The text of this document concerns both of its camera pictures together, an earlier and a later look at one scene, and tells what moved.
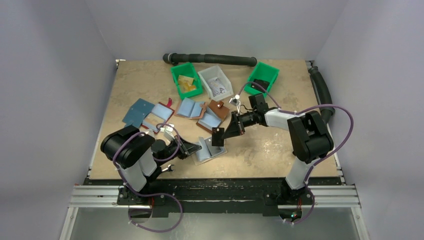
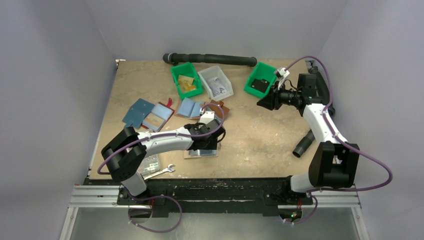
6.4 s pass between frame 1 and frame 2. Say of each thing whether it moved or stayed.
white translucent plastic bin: stayed
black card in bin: stayed
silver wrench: stayed
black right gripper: moved
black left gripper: moved
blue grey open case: stayed
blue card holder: stayed
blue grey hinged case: moved
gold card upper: stayed
